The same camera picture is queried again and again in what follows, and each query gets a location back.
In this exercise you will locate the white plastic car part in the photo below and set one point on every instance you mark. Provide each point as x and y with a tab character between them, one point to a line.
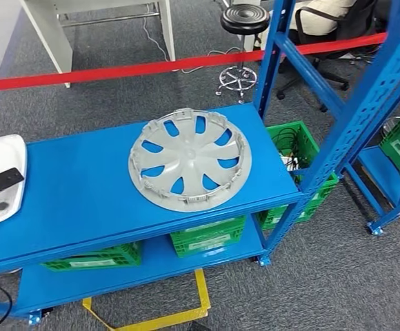
7	151

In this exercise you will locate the blue metal shelf rack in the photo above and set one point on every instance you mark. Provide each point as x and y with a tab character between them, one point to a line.
376	169
82	182

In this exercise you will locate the green plastic crate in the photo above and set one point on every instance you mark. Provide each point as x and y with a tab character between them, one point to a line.
117	256
207	240
306	141
398	144

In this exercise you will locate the white desk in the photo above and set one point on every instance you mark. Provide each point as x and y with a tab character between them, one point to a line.
51	41

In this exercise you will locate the red barrier tape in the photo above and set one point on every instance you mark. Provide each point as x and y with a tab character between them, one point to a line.
117	71

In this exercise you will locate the grey wheel hubcap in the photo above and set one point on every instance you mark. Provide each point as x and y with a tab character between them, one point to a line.
189	160

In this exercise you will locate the black round stool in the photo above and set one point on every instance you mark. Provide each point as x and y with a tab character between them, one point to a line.
244	18

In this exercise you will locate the person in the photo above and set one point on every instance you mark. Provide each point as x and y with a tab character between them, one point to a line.
324	23

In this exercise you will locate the black office chair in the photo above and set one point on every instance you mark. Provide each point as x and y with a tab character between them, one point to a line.
358	23

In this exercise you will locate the silver metal bowl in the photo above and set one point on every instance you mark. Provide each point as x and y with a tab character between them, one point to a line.
391	125

